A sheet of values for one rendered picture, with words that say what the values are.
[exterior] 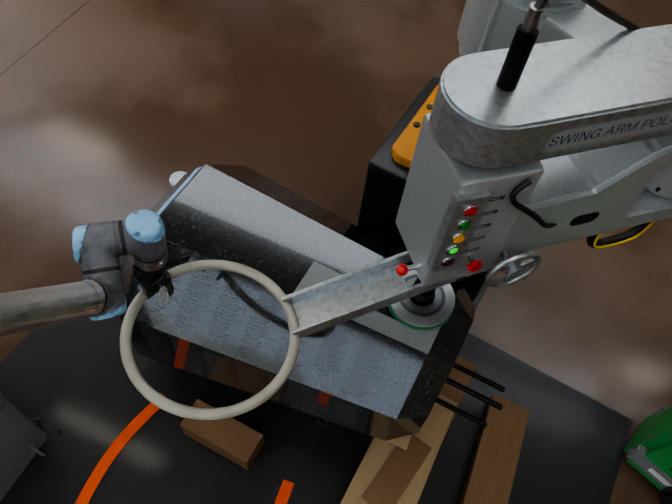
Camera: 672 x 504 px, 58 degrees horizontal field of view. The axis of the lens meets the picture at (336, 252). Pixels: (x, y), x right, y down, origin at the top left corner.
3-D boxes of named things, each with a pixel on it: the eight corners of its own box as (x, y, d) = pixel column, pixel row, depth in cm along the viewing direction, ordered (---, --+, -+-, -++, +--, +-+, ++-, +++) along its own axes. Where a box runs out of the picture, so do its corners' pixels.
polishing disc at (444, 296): (463, 321, 186) (464, 319, 185) (397, 332, 182) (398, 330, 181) (442, 263, 197) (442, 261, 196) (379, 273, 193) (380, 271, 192)
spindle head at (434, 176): (504, 203, 179) (563, 87, 142) (538, 264, 168) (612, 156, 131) (391, 227, 171) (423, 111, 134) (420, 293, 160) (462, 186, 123)
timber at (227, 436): (183, 434, 239) (179, 424, 229) (200, 408, 246) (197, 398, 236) (248, 471, 234) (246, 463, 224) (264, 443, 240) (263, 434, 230)
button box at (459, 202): (454, 257, 151) (487, 185, 127) (458, 266, 150) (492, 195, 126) (425, 264, 149) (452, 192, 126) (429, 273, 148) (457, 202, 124)
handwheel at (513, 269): (514, 252, 167) (534, 220, 154) (531, 282, 161) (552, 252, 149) (465, 264, 163) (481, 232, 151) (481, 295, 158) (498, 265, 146)
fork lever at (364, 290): (497, 214, 181) (498, 205, 176) (527, 267, 171) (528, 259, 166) (282, 293, 181) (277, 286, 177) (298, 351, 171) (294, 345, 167)
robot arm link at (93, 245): (74, 272, 144) (128, 263, 148) (66, 224, 144) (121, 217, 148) (79, 272, 153) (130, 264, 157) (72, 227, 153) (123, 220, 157)
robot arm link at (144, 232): (120, 209, 150) (161, 204, 153) (126, 238, 160) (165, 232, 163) (124, 239, 145) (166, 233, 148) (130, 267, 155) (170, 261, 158)
